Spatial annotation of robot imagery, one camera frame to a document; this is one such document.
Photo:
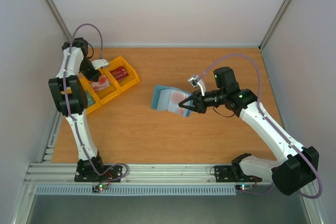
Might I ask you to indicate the aluminium front rail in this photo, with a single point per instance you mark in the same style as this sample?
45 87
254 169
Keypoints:
139 174

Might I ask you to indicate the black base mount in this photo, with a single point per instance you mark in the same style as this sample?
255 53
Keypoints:
227 173
86 173

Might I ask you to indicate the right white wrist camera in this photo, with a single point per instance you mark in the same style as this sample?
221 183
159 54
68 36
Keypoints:
196 81

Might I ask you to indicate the small circuit board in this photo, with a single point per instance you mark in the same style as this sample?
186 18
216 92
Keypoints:
99 188
245 187

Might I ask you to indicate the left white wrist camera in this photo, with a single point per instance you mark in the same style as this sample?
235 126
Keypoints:
100 63

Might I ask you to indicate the yellow bin far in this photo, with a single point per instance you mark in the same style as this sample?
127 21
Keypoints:
129 81

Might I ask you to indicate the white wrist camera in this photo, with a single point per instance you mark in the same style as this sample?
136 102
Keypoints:
196 81
100 63

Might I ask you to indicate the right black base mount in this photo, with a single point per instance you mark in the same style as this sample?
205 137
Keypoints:
227 173

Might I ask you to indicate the grey slotted cable duct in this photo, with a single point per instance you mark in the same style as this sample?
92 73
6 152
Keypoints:
138 190

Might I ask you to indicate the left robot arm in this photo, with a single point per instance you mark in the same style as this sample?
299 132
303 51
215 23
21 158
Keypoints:
71 101

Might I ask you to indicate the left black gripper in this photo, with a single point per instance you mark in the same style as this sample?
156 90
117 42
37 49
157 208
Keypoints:
91 77

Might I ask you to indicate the yellow bin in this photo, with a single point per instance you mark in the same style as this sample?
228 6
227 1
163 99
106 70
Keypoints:
106 88
87 87
129 81

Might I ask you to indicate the teal card stack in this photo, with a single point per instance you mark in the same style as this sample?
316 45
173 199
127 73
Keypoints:
90 99

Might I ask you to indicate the teal card holder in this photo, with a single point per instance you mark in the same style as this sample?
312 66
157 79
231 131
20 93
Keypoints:
161 98

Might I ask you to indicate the yellow bin middle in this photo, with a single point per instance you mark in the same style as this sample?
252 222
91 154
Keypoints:
106 88

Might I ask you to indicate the left small circuit board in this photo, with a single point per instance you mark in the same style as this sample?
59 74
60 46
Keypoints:
99 188

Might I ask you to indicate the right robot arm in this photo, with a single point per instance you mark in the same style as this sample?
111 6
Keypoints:
295 165

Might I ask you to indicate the yellow bin near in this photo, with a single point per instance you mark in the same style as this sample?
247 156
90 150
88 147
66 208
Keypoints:
87 87

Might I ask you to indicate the red card stack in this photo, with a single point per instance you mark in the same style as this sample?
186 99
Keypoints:
119 73

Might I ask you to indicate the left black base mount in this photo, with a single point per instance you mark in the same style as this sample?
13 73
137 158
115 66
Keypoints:
86 173

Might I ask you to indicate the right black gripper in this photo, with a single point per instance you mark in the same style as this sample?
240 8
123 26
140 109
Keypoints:
199 102

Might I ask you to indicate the right small circuit board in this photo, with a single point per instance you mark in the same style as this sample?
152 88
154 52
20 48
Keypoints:
245 187

